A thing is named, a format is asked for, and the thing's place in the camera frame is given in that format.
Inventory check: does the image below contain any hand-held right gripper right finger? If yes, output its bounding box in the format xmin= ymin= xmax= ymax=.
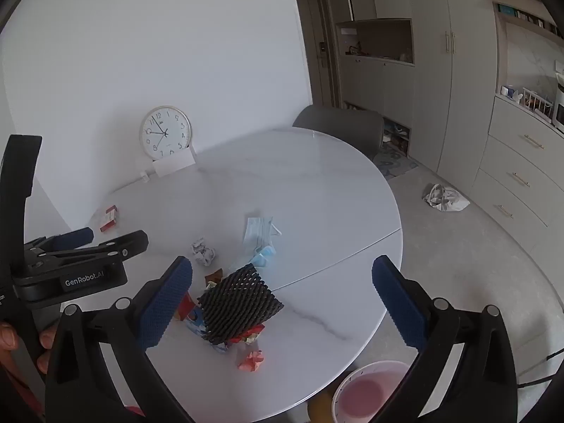
xmin=371 ymin=255 xmax=518 ymax=423

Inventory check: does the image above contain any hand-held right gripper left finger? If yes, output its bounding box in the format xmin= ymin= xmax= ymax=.
xmin=44 ymin=256 xmax=197 ymax=423

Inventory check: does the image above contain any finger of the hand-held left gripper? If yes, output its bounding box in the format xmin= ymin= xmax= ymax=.
xmin=42 ymin=230 xmax=149 ymax=270
xmin=24 ymin=228 xmax=94 ymax=254

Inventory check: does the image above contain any black foam net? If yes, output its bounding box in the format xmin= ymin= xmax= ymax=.
xmin=196 ymin=263 xmax=285 ymax=345

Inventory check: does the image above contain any pink trash bin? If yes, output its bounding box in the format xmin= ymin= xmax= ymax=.
xmin=331 ymin=360 xmax=417 ymax=423

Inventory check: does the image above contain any blue face mask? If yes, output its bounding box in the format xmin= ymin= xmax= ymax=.
xmin=249 ymin=244 xmax=278 ymax=269
xmin=242 ymin=216 xmax=283 ymax=248

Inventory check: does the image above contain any person's left hand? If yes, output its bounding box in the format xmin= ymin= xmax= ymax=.
xmin=0 ymin=321 xmax=60 ymax=423

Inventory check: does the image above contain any orange wrapper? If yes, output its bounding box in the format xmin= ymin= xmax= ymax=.
xmin=174 ymin=291 xmax=197 ymax=321

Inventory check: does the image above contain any red and white box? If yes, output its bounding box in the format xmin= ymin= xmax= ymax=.
xmin=99 ymin=205 xmax=120 ymax=234

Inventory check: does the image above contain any blue printed wrapper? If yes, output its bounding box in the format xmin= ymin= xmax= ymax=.
xmin=185 ymin=307 xmax=230 ymax=354

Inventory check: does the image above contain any crumpled white paper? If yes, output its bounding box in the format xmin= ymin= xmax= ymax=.
xmin=190 ymin=237 xmax=219 ymax=268

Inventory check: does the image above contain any shiny printed snack wrapper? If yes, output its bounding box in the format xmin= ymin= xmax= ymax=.
xmin=228 ymin=323 xmax=266 ymax=344

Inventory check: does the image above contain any white card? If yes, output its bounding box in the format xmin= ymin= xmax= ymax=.
xmin=152 ymin=147 xmax=197 ymax=177

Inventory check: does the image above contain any crumpled red wrapper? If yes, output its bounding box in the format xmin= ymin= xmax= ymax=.
xmin=238 ymin=350 xmax=266 ymax=372

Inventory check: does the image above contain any white bag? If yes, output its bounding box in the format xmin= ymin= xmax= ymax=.
xmin=422 ymin=184 xmax=471 ymax=213

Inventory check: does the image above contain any yellow object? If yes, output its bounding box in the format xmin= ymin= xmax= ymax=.
xmin=306 ymin=390 xmax=338 ymax=423

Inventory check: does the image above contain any patterned floor mat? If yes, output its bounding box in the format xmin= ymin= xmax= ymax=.
xmin=374 ymin=141 xmax=419 ymax=181

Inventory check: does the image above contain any beige drawer cabinet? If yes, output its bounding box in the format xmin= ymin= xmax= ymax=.
xmin=473 ymin=94 xmax=564 ymax=283

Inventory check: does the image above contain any grey chair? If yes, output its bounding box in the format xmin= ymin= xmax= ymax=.
xmin=292 ymin=105 xmax=385 ymax=156

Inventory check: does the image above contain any tall beige cabinet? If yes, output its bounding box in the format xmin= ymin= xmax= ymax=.
xmin=335 ymin=0 xmax=499 ymax=191

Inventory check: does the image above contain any white appliance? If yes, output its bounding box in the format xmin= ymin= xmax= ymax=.
xmin=551 ymin=70 xmax=564 ymax=134

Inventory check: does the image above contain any grey door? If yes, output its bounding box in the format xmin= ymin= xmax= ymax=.
xmin=290 ymin=0 xmax=341 ymax=109

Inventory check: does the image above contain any round white wall clock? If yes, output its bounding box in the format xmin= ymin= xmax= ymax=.
xmin=140 ymin=106 xmax=193 ymax=160

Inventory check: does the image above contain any black cable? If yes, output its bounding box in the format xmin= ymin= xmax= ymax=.
xmin=517 ymin=347 xmax=564 ymax=391

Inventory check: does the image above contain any white wire rack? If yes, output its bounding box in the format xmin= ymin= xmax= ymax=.
xmin=520 ymin=87 xmax=555 ymax=120

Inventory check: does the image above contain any wall shelf with books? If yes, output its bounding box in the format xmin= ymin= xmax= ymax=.
xmin=488 ymin=0 xmax=564 ymax=41

